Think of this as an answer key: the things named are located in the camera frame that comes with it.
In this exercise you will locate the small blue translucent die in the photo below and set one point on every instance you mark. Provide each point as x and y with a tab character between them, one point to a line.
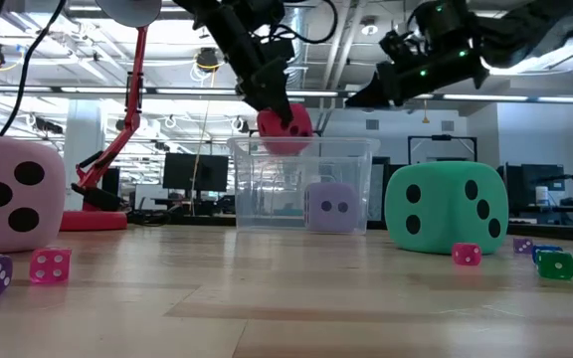
545	248

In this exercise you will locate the teal foam die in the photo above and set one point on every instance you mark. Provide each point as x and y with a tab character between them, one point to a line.
440	219

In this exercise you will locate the silver ceiling duct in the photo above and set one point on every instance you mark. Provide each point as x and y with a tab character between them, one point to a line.
303	69

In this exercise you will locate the white cup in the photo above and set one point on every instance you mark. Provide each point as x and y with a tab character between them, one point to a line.
541	195

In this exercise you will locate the lavender foam die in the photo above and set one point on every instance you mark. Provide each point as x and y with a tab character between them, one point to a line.
333	221

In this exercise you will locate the red desk lamp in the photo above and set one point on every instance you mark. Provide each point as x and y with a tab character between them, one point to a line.
139	54

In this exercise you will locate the clear plastic bin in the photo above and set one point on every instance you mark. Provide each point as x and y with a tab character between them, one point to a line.
266	199

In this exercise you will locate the dark desk monitor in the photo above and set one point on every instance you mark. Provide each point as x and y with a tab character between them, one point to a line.
540	176

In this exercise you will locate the red foam die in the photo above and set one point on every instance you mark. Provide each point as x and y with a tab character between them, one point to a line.
266	128

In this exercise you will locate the pink foam die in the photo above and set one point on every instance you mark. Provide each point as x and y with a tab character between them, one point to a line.
43	199

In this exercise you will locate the black ceiling device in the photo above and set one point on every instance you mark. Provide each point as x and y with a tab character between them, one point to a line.
207	58

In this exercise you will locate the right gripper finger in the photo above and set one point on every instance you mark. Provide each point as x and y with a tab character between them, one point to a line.
373	97

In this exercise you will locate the yellow hanging tag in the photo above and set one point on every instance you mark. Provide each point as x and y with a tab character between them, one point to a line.
425	118

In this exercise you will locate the black computer monitor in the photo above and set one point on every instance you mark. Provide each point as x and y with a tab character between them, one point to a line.
194	171

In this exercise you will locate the small pink translucent die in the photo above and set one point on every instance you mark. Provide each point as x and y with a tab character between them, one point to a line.
466	254
50	266

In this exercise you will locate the small green translucent die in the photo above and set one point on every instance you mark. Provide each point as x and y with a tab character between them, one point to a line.
556	266

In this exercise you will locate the long ceiling light bar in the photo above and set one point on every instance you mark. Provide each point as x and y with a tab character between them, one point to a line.
192	91

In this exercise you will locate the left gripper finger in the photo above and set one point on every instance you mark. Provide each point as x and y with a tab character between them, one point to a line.
271	89

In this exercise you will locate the black rectangular frame stand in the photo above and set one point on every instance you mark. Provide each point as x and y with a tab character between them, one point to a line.
443	137

